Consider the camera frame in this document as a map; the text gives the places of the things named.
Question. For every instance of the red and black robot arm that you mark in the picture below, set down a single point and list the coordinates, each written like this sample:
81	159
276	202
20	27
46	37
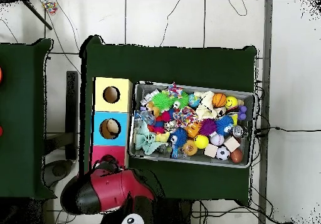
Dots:
112	188

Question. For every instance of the wooden box with three holes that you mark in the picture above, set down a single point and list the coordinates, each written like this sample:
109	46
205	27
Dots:
110	113

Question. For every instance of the brown bear plush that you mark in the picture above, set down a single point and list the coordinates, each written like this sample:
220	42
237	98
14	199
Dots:
151	107

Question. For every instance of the large green spiky ball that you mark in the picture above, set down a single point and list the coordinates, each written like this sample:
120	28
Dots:
163	100

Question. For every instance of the yellow duck plush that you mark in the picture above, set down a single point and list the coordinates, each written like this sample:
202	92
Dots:
163	136

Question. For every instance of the plain yellow ball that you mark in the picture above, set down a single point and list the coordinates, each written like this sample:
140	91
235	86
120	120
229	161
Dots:
201	141

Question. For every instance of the purple spiky ball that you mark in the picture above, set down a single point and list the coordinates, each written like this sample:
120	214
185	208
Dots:
207	126

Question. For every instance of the orange basketball toy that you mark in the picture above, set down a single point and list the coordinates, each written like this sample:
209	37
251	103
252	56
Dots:
219	100

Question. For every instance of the yellow smiley face ball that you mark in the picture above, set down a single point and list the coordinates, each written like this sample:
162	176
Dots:
231	102

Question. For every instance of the black and white soccer ball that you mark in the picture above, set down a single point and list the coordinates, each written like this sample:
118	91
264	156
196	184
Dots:
223	153

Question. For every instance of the brown football toy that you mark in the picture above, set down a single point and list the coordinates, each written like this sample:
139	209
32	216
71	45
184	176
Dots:
236	155

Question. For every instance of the black upright panel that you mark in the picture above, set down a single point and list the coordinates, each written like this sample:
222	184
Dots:
72	108

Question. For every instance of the dark green side table cloth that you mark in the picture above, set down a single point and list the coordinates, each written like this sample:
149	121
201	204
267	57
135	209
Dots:
22	108

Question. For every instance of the black rod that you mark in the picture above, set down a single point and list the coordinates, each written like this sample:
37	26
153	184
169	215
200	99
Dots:
37	15

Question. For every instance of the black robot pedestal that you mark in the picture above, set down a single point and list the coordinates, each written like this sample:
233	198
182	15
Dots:
175	212

